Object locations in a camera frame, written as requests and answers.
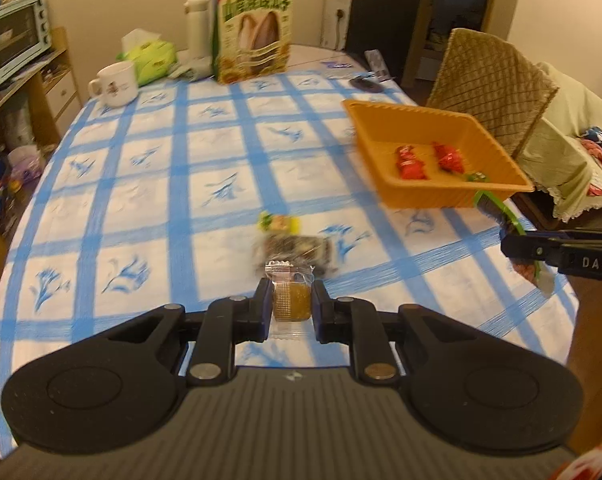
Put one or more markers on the yellow green candy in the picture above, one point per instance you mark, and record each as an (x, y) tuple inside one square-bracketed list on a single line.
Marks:
[(279, 223)]

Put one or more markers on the phone stand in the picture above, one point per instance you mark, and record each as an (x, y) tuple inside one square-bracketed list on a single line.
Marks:
[(377, 75)]

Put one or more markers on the sunflower seed snack bag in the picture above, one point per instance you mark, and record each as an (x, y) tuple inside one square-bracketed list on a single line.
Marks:
[(251, 39)]

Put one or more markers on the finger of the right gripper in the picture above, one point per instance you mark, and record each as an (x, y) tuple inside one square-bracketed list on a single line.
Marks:
[(520, 247), (547, 234)]

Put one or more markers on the white ceramic mug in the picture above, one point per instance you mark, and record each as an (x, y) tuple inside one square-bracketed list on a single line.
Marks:
[(115, 85)]

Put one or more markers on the quilted beige chair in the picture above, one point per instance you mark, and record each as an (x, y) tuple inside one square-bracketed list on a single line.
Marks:
[(487, 78)]

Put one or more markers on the red candy wrapper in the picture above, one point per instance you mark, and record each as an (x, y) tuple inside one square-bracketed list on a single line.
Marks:
[(410, 167)]

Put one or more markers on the pink tissue pack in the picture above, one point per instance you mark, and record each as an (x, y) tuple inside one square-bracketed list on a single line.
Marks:
[(26, 163)]

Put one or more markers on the blue white checkered tablecloth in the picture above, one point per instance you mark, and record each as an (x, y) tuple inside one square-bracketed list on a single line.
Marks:
[(159, 202)]

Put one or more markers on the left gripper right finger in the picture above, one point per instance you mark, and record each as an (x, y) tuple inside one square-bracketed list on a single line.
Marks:
[(366, 332)]

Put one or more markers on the black mini fridge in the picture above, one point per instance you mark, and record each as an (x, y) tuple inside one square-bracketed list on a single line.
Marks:
[(357, 26)]

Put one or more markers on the dark printed snack pack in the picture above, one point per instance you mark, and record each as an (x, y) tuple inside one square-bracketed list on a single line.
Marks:
[(315, 252)]

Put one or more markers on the clear brown cake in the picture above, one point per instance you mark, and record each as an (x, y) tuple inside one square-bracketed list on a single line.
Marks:
[(291, 300)]

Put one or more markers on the wooden shelf unit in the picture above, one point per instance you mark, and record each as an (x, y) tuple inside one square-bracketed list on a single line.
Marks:
[(36, 109)]

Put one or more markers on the green candy in basket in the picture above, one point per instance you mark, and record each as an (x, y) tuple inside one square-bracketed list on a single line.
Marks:
[(477, 176)]

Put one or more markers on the green draped sofa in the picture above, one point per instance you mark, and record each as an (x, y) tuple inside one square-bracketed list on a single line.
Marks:
[(554, 157)]

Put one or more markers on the white green snack pouch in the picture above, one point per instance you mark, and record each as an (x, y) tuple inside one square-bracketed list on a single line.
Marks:
[(534, 271)]

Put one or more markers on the blue white small packet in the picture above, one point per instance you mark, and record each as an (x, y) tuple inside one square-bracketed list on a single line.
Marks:
[(339, 67)]

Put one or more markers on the large red snack pack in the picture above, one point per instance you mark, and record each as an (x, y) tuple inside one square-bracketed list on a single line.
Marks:
[(449, 158)]

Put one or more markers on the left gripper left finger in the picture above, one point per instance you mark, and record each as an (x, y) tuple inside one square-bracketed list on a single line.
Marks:
[(216, 332)]

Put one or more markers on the orange plastic basket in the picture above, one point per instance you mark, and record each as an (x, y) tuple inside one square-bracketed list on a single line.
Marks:
[(380, 128)]

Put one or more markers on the light blue toaster oven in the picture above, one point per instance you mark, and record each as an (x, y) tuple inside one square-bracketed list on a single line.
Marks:
[(25, 33)]

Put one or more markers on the grey cloth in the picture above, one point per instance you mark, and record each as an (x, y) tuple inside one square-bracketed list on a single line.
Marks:
[(192, 69)]

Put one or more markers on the green tissue pack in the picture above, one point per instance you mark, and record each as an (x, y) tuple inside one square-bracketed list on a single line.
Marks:
[(151, 56)]

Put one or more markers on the white thermos bottle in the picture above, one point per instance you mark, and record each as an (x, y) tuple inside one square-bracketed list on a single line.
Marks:
[(198, 33)]

